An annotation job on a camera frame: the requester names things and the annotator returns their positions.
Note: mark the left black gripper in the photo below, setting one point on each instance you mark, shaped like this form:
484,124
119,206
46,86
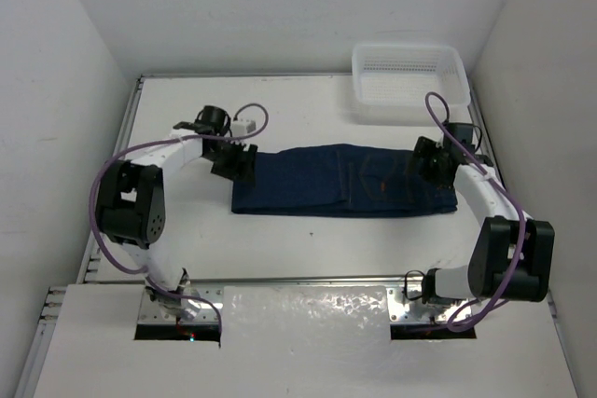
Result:
237,170

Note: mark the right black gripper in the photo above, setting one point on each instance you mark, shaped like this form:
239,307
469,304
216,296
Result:
425,148

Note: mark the dark blue denim trousers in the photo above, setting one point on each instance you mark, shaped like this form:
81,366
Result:
340,181

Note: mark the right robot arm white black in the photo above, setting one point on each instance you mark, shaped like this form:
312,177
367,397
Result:
512,256

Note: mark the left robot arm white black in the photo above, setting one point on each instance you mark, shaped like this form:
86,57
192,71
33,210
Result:
127,203

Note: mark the white plastic basket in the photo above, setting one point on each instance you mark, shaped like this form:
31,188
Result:
390,81

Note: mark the white front cover board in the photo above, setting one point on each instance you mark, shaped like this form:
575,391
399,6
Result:
297,342

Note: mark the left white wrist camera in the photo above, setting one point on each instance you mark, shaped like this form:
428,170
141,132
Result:
242,127

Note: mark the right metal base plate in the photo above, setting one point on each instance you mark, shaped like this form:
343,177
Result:
405,312

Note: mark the metal base plate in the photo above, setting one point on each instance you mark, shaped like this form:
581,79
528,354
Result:
405,312
161,310

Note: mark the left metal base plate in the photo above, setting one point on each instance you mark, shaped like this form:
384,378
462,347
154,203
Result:
161,310

